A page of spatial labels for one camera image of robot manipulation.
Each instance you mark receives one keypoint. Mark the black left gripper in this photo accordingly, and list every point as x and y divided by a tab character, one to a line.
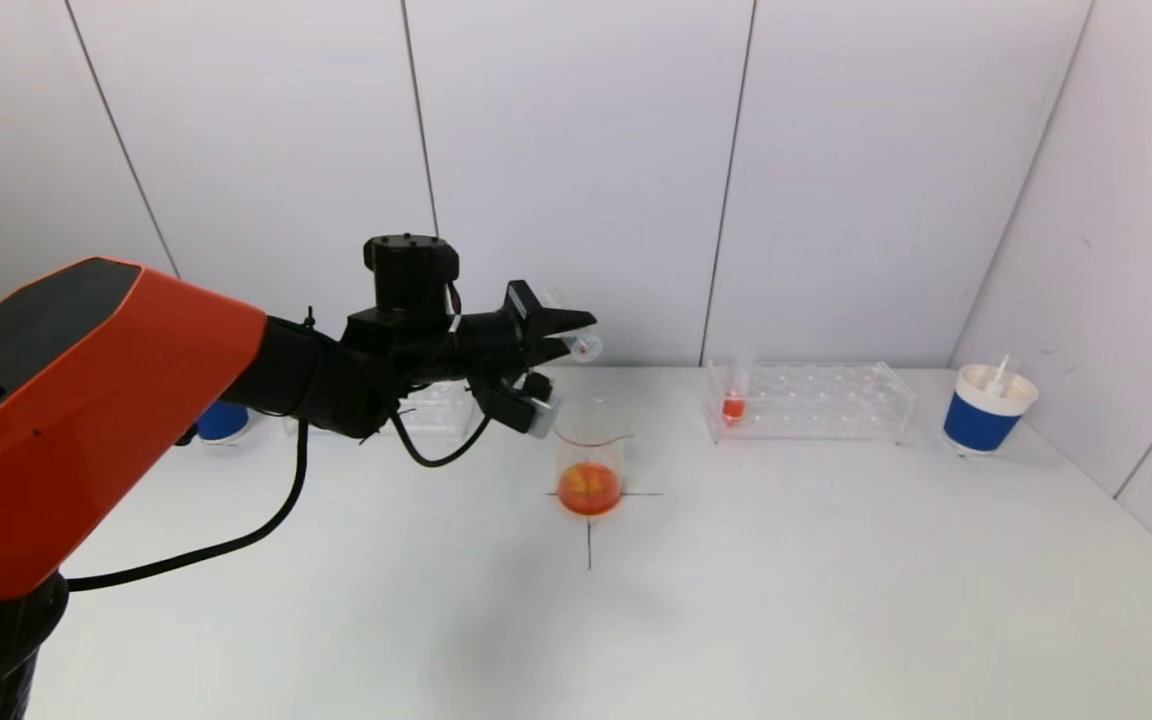
521	318

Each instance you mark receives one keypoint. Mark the test tube with red liquid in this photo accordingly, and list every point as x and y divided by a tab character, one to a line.
584	348
732	408

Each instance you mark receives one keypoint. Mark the test tube with yellow pigment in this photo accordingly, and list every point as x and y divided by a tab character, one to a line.
1002	375

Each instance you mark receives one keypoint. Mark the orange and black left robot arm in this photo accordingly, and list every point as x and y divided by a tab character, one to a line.
86	400

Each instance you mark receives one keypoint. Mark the clear acrylic test tube rack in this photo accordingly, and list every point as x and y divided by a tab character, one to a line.
441	410
816	402

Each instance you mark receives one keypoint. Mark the clear glass beaker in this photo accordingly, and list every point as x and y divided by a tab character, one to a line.
591	490

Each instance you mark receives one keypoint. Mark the white paper cup blue sleeve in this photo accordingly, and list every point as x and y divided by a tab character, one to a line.
224	422
976	425

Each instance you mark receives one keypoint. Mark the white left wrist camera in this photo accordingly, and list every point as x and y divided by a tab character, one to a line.
541	410

